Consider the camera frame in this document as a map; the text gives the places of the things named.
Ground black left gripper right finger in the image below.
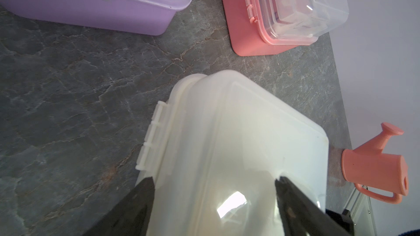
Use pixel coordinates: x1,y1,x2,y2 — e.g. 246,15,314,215
275,176,350,236

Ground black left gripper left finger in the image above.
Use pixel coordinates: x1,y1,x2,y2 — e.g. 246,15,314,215
84,178,155,236

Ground white toolbox clear lid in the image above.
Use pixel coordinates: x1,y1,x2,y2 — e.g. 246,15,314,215
136,70,329,236

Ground pink toolbox clear lid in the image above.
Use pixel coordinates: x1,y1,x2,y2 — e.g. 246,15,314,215
216,0,350,57

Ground pink watering can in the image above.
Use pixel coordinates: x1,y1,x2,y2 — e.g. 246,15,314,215
341,122,409,204

